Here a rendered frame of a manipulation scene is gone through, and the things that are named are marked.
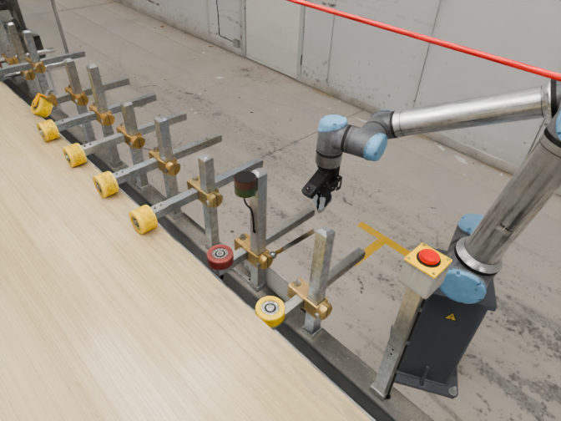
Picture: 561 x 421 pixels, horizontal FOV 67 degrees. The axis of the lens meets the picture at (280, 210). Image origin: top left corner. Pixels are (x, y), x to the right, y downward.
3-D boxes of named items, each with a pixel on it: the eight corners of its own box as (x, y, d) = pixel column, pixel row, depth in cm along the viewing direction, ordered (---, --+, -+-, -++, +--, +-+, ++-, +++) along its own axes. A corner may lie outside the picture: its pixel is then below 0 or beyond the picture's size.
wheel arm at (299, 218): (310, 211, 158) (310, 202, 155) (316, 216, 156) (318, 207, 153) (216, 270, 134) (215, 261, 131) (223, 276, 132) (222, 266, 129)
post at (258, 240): (258, 281, 148) (259, 164, 117) (265, 286, 146) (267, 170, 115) (250, 286, 146) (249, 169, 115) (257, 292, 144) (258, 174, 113)
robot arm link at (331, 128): (342, 128, 131) (314, 119, 134) (337, 162, 138) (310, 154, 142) (354, 116, 137) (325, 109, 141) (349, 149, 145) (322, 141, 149)
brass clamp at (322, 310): (300, 286, 131) (300, 275, 128) (332, 312, 124) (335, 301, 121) (285, 296, 128) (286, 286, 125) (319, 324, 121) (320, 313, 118)
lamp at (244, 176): (248, 226, 129) (246, 168, 116) (260, 236, 126) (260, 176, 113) (233, 235, 126) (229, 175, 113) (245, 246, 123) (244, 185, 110)
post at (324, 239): (310, 334, 137) (325, 221, 107) (317, 341, 135) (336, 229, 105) (302, 341, 135) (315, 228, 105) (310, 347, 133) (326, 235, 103)
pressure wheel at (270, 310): (255, 320, 123) (255, 294, 115) (282, 320, 123) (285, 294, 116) (255, 344, 117) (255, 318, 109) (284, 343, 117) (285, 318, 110)
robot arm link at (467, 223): (492, 252, 162) (508, 217, 151) (484, 281, 151) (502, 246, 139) (451, 238, 168) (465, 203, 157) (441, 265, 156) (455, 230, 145)
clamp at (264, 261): (245, 243, 144) (245, 231, 141) (273, 265, 137) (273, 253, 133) (233, 251, 141) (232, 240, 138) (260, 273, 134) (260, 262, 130)
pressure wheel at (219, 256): (224, 264, 139) (222, 239, 132) (240, 278, 135) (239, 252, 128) (204, 276, 135) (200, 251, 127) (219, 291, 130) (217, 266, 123)
